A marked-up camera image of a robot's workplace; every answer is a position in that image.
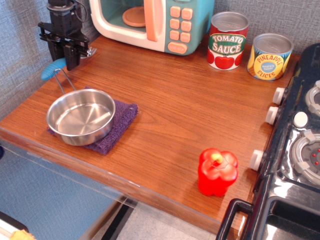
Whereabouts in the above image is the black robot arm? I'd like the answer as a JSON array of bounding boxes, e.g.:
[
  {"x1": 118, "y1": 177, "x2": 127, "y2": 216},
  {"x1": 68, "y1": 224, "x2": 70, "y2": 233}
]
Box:
[{"x1": 38, "y1": 0, "x2": 92, "y2": 71}]

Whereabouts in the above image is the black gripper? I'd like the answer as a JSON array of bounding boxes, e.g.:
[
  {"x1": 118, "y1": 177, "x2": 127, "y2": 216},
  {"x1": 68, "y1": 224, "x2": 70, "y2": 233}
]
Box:
[{"x1": 38, "y1": 2, "x2": 89, "y2": 71}]

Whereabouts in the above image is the white stove knob upper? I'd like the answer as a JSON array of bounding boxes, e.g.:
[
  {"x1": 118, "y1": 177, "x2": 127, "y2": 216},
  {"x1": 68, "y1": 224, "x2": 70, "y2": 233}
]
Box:
[{"x1": 272, "y1": 87, "x2": 286, "y2": 105}]

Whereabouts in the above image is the tomato sauce can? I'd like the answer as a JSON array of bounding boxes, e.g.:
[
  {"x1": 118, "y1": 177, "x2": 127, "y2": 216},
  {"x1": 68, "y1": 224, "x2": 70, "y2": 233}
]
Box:
[{"x1": 207, "y1": 11, "x2": 250, "y2": 71}]

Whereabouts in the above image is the white stove knob middle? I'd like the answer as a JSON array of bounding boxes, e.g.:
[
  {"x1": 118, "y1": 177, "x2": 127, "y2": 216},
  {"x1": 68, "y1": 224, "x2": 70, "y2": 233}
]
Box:
[{"x1": 265, "y1": 106, "x2": 279, "y2": 125}]

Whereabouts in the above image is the toy microwave oven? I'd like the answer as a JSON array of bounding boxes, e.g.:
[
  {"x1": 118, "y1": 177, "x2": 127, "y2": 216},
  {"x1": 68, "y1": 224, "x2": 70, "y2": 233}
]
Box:
[{"x1": 89, "y1": 0, "x2": 215, "y2": 56}]

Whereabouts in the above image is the white stove knob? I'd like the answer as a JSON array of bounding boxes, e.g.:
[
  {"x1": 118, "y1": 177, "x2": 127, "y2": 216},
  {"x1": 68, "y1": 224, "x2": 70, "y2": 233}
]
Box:
[
  {"x1": 265, "y1": 106, "x2": 279, "y2": 125},
  {"x1": 272, "y1": 87, "x2": 286, "y2": 105},
  {"x1": 249, "y1": 149, "x2": 264, "y2": 171}
]

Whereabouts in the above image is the red toy bell pepper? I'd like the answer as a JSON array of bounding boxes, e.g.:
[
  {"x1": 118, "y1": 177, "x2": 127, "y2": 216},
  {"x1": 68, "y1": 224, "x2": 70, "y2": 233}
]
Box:
[{"x1": 198, "y1": 148, "x2": 238, "y2": 197}]

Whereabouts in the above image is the orange microwave plate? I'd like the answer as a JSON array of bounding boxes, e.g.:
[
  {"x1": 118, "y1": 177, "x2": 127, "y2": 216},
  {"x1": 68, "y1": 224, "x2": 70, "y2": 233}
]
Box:
[{"x1": 122, "y1": 6, "x2": 146, "y2": 28}]

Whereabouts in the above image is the white stove knob lower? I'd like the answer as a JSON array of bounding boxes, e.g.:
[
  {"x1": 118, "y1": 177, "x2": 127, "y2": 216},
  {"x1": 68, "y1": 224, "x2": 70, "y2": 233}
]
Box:
[{"x1": 249, "y1": 149, "x2": 264, "y2": 171}]

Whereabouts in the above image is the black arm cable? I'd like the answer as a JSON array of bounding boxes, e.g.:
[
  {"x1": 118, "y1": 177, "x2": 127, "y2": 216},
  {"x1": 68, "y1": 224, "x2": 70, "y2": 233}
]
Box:
[{"x1": 73, "y1": 0, "x2": 90, "y2": 24}]

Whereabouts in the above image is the blue handled metal spork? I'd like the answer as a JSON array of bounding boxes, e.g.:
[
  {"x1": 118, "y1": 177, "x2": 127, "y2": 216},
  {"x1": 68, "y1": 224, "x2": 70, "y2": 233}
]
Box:
[{"x1": 40, "y1": 47, "x2": 97, "y2": 81}]

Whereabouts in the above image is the pineapple slices can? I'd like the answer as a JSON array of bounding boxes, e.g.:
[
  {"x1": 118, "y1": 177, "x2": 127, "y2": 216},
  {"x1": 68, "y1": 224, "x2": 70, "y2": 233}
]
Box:
[{"x1": 247, "y1": 33, "x2": 294, "y2": 81}]

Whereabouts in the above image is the purple knitted cloth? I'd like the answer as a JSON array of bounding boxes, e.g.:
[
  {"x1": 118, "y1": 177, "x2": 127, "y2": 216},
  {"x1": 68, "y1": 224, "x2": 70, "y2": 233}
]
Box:
[{"x1": 48, "y1": 99, "x2": 138, "y2": 155}]

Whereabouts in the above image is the silver metal pot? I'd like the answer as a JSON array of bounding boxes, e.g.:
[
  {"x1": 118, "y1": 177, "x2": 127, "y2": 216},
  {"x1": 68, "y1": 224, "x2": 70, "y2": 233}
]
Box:
[{"x1": 46, "y1": 68, "x2": 117, "y2": 147}]

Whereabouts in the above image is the black toy stove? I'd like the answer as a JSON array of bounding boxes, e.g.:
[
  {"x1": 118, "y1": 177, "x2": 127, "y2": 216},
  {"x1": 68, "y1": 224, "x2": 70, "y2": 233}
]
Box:
[{"x1": 216, "y1": 43, "x2": 320, "y2": 240}]

